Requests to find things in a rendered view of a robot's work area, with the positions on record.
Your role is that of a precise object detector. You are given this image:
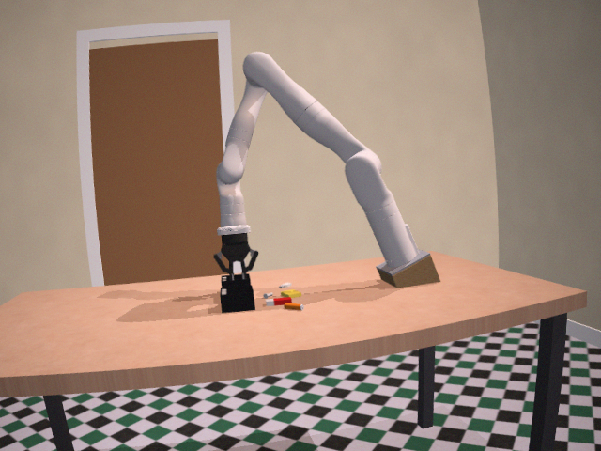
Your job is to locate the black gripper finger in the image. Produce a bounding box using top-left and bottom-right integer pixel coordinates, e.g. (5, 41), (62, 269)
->
(239, 249), (258, 279)
(214, 250), (235, 281)

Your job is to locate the yellow flat square pad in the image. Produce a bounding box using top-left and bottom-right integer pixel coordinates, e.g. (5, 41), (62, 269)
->
(281, 289), (301, 298)

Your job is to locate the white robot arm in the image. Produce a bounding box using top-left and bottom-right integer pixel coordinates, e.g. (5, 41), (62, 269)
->
(216, 52), (419, 268)

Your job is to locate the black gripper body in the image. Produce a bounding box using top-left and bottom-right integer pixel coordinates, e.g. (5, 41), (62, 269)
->
(221, 233), (251, 262)

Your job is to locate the black three-compartment bin rack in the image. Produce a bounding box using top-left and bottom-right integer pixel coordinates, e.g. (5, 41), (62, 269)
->
(220, 273), (255, 313)

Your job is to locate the red and white eraser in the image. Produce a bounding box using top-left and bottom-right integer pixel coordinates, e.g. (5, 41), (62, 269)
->
(266, 297), (292, 306)

